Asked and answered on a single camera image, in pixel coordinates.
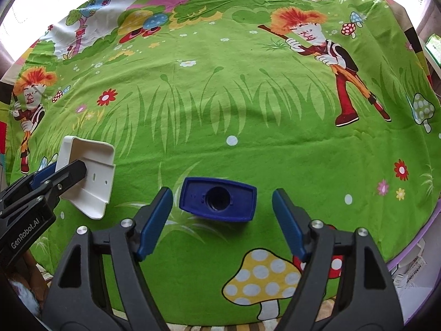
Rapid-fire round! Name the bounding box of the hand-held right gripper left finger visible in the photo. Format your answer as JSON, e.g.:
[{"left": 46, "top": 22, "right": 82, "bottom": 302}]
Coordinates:
[{"left": 43, "top": 186, "right": 174, "bottom": 331}]

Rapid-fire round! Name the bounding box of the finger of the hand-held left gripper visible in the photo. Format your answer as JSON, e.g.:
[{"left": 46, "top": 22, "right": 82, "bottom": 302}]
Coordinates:
[
  {"left": 0, "top": 160, "right": 88, "bottom": 218},
  {"left": 0, "top": 161, "right": 59, "bottom": 203}
]

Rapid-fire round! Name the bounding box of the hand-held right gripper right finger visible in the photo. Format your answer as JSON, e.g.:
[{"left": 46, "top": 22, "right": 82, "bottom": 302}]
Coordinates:
[{"left": 271, "top": 188, "right": 405, "bottom": 331}]

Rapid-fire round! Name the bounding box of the white plastic tray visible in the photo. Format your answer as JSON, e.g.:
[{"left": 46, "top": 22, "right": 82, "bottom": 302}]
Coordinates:
[{"left": 55, "top": 136, "right": 116, "bottom": 220}]

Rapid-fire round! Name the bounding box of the blue plastic base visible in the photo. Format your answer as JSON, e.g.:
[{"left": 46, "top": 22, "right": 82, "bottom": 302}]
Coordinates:
[{"left": 179, "top": 177, "right": 258, "bottom": 223}]

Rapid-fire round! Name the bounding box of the purple box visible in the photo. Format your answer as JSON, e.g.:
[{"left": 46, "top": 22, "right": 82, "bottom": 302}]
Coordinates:
[{"left": 386, "top": 203, "right": 441, "bottom": 327}]

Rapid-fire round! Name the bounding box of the white fluffy cloth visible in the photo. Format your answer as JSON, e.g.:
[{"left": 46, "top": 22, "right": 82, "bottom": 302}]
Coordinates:
[{"left": 9, "top": 277, "right": 41, "bottom": 318}]

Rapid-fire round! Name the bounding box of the cartoon printed blanket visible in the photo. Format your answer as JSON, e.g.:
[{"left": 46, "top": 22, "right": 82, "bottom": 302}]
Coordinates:
[{"left": 0, "top": 0, "right": 441, "bottom": 327}]

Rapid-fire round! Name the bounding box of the green tissue packet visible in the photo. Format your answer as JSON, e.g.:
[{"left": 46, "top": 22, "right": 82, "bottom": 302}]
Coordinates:
[{"left": 425, "top": 34, "right": 441, "bottom": 66}]

